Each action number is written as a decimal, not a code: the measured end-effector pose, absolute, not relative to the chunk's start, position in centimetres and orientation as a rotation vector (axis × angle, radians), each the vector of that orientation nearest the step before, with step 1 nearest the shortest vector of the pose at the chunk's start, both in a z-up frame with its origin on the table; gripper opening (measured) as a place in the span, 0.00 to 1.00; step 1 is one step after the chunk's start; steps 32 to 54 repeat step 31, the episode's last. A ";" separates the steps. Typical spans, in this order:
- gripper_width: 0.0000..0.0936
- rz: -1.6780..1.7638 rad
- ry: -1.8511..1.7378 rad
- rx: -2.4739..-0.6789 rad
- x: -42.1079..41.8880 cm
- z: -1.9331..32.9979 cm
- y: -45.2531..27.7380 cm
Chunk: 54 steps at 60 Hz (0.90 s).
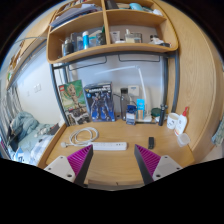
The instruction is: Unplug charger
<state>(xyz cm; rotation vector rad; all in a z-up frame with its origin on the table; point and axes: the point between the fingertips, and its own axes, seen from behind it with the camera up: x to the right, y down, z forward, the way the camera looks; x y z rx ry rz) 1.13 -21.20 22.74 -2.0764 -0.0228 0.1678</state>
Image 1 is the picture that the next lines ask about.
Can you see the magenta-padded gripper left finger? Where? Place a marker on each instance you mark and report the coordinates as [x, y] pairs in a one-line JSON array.
[[61, 166]]

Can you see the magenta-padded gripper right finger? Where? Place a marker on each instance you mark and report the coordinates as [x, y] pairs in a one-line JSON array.
[[165, 166]]

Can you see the black charger block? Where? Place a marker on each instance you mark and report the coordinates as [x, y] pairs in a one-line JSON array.
[[151, 142]]

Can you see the small clear plastic container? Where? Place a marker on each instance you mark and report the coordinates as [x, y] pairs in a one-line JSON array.
[[183, 140]]

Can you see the white glue bottle red cap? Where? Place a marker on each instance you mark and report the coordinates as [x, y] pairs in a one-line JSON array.
[[181, 125]]

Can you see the white mug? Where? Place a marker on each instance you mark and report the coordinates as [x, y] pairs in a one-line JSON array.
[[172, 121]]

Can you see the black electric shaver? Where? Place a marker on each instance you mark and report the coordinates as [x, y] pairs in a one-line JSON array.
[[162, 116]]

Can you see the white power strip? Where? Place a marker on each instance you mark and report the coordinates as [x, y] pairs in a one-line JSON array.
[[110, 146]]

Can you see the green round tin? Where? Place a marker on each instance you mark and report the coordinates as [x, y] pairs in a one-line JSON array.
[[155, 112]]

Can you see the blue-green bedding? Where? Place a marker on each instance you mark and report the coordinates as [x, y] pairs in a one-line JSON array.
[[25, 123]]

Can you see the small dark blue box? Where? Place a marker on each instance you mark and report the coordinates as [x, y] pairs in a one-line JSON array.
[[131, 115]]

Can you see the tall light blue box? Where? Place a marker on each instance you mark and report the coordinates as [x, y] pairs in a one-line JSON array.
[[140, 106]]

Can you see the green tree figure toy box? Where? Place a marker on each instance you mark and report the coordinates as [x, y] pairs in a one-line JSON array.
[[73, 100]]

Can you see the blue robot model kit box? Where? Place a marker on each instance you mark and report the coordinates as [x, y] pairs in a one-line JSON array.
[[100, 103]]

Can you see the white desk lamp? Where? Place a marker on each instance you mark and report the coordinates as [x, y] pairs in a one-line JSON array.
[[116, 69]]

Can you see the wooden shelf unit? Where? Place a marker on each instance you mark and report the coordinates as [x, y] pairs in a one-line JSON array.
[[110, 50]]

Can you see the white wall switch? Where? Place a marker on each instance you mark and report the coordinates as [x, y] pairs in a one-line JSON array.
[[37, 88]]

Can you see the grey metal desk frame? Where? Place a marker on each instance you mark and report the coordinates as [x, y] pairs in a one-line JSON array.
[[175, 83]]

